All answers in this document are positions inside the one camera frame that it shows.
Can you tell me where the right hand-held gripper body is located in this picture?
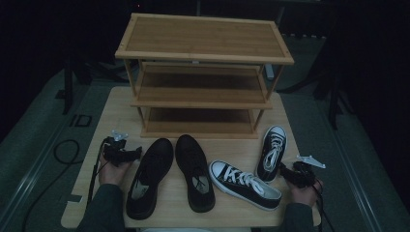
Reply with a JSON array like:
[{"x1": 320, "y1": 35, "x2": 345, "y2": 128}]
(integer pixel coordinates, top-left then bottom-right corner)
[{"x1": 291, "y1": 155, "x2": 327, "y2": 189}]

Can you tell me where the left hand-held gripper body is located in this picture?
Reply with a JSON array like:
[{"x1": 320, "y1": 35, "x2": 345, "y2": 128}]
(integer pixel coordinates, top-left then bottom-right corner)
[{"x1": 102, "y1": 130, "x2": 130, "y2": 167}]

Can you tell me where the black canvas sneaker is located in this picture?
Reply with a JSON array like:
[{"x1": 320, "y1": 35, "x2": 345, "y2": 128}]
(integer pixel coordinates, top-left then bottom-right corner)
[
  {"x1": 208, "y1": 159, "x2": 283, "y2": 212},
  {"x1": 256, "y1": 125, "x2": 288, "y2": 184}
]

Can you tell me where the black leather shoe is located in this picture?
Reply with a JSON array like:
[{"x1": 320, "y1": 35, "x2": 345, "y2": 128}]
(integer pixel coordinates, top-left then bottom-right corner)
[
  {"x1": 125, "y1": 137, "x2": 175, "y2": 221},
  {"x1": 174, "y1": 133, "x2": 217, "y2": 214}
]

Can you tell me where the wooden shoe rack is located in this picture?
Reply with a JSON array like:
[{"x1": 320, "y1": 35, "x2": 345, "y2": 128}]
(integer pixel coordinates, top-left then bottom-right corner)
[{"x1": 114, "y1": 13, "x2": 295, "y2": 140}]

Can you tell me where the person's right hand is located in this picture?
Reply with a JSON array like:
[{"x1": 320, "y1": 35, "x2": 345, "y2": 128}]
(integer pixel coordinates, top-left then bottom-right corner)
[{"x1": 285, "y1": 180, "x2": 323, "y2": 208}]

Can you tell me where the person's left hand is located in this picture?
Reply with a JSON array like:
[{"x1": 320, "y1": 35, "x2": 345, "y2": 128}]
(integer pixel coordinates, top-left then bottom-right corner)
[{"x1": 98, "y1": 157, "x2": 132, "y2": 188}]

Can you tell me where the black metal stand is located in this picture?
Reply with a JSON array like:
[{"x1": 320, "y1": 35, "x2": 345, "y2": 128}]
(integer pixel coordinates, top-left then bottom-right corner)
[
  {"x1": 55, "y1": 56, "x2": 95, "y2": 116},
  {"x1": 308, "y1": 72, "x2": 342, "y2": 131}
]

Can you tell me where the metal floor rail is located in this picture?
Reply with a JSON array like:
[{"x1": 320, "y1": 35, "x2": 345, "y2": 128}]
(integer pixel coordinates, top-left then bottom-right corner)
[
  {"x1": 322, "y1": 93, "x2": 388, "y2": 232},
  {"x1": 0, "y1": 83, "x2": 107, "y2": 232}
]

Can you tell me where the black floor cable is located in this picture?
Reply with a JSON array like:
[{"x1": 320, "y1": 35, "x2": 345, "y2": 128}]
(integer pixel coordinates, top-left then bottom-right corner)
[{"x1": 19, "y1": 138, "x2": 81, "y2": 232}]

